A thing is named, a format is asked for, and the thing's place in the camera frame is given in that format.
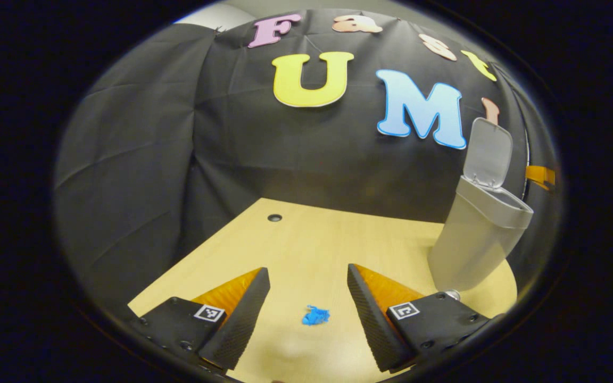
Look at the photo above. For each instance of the light wooden desktop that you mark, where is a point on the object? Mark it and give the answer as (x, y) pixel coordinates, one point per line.
(306, 255)

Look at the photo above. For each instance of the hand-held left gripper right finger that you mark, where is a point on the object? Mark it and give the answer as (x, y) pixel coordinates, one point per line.
(373, 319)

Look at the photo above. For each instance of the white desktop garbage bin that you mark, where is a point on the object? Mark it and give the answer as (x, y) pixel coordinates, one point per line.
(471, 239)

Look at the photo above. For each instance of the black backdrop cloth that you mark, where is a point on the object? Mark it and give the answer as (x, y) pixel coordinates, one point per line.
(152, 159)

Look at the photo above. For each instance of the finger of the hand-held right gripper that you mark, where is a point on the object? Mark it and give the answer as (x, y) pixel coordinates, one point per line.
(539, 175)

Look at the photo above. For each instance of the blue paper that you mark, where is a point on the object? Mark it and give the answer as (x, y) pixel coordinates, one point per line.
(315, 316)

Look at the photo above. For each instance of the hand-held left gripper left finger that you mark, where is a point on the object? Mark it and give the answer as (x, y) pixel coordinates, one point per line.
(240, 324)

